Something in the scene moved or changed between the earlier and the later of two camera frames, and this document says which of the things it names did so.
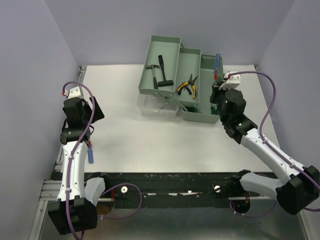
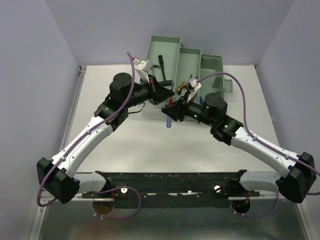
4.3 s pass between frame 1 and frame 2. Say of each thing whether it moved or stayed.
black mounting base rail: stayed
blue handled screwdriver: moved
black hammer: stayed
